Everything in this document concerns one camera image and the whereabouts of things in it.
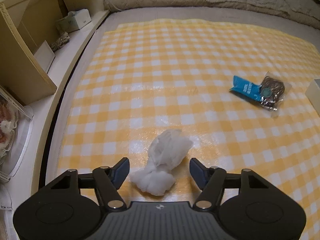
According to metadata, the dark cord necklace bag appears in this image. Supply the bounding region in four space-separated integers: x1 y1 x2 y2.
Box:
259 72 292 115

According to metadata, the framed picture on shelf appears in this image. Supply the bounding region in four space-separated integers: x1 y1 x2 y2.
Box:
1 87 34 183

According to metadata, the white tissue box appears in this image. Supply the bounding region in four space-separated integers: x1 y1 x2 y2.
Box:
55 9 92 33

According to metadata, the wooden long shelf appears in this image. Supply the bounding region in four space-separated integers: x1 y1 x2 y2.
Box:
1 0 108 239

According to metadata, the blue snack packet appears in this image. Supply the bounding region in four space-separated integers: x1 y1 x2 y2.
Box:
230 76 261 102

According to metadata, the yellow checkered blanket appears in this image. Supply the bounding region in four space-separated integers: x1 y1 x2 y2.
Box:
57 20 319 239

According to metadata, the beige folded mattress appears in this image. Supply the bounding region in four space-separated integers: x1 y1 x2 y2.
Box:
104 0 319 29

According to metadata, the white cotton wad bag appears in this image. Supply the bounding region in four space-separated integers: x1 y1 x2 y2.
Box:
130 129 193 196

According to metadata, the white shallow box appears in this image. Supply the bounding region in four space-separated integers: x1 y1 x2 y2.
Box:
305 79 320 113

